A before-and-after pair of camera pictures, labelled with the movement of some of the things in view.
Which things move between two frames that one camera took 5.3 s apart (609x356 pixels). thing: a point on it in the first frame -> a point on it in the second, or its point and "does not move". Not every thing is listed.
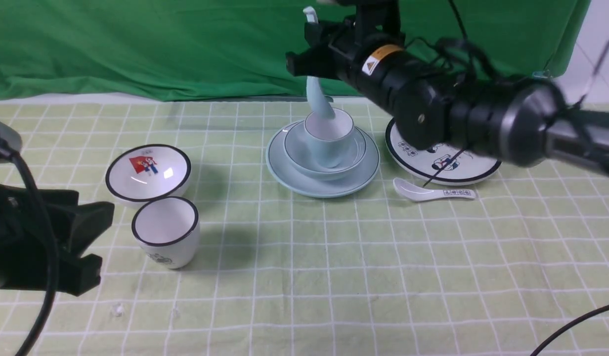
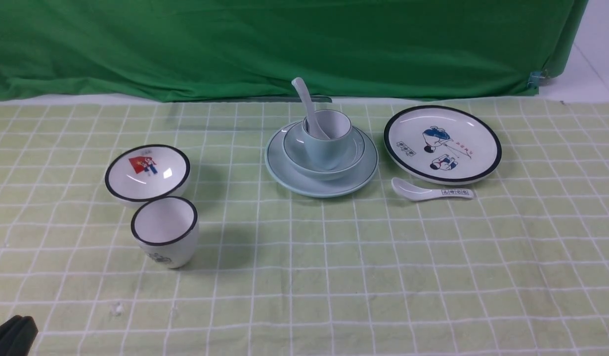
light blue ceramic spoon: [320, 107] -> [315, 130]
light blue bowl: [300, 158] does not move
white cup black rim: [167, 229] does not move
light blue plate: [350, 183] does not move
